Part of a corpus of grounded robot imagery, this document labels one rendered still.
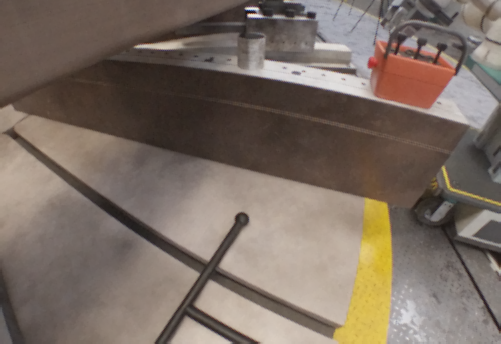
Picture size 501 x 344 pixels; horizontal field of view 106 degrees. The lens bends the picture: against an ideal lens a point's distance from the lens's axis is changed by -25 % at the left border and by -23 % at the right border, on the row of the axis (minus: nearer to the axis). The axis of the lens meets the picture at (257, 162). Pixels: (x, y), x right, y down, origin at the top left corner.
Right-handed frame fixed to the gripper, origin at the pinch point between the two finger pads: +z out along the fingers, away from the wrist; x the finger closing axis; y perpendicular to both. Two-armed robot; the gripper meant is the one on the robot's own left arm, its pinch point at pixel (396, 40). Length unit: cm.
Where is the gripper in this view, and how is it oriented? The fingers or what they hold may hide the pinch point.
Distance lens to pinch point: 98.2
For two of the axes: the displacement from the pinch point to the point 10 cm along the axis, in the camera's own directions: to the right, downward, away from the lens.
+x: -5.0, 6.6, -5.6
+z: -3.3, 4.5, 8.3
